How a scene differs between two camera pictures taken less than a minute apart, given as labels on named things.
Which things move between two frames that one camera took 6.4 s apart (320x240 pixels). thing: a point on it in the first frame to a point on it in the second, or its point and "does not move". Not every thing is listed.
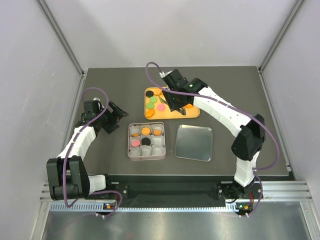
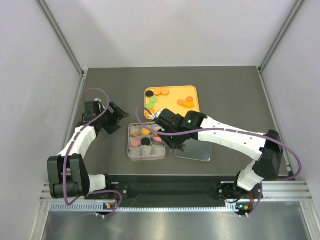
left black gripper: x=115 y=116 does not move
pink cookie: x=135 y=143 does not move
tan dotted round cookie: x=145 y=131 does not move
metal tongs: x=182 y=110 to x=160 y=143
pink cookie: x=160 y=107 to x=157 y=138
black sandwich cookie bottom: x=146 y=141 does not move
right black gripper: x=173 y=106 to x=173 y=144
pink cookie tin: x=146 y=141 does not move
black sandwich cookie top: x=149 y=93 does not move
